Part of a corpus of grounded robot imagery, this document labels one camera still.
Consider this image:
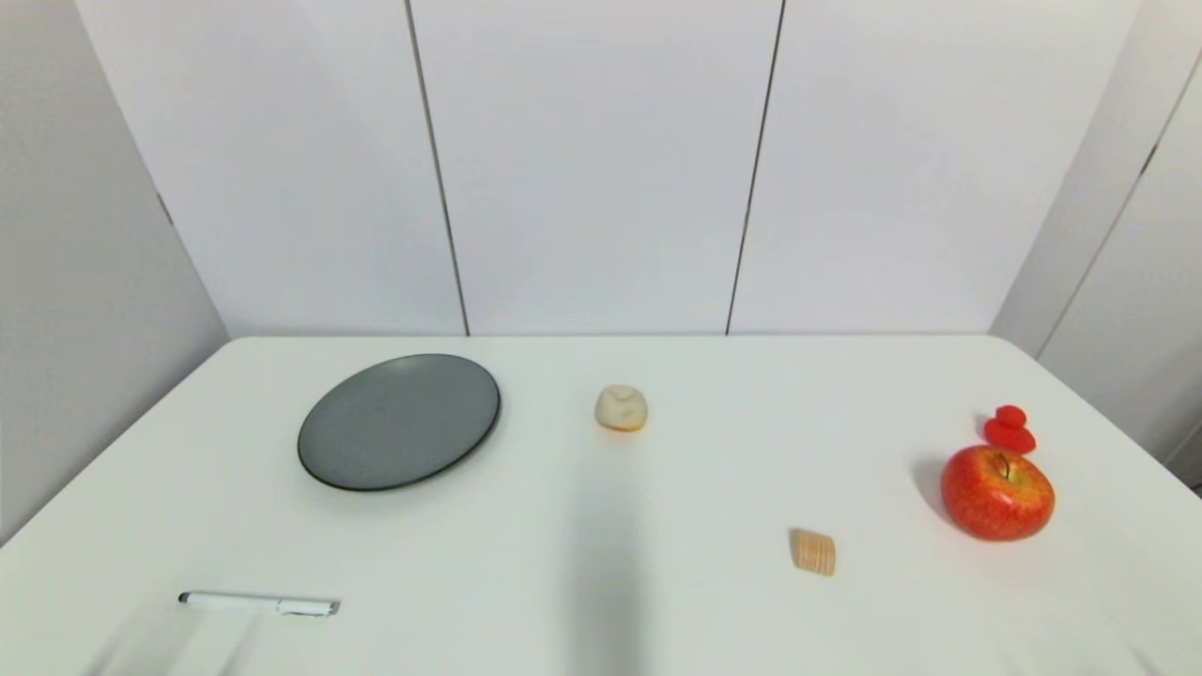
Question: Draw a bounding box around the red toy duck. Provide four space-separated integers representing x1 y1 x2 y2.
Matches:
982 405 1038 456

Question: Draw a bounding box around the cream steamed bun toy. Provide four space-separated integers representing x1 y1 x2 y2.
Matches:
594 384 649 433

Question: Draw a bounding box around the dark grey round plate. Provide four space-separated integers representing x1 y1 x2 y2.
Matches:
298 353 502 492

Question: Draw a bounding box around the small tan wooden block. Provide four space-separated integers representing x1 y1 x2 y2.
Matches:
790 529 837 577

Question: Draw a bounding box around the red apple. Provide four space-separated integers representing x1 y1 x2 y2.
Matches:
940 445 1056 543

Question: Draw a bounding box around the white pen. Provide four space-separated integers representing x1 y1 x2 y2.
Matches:
177 591 342 619

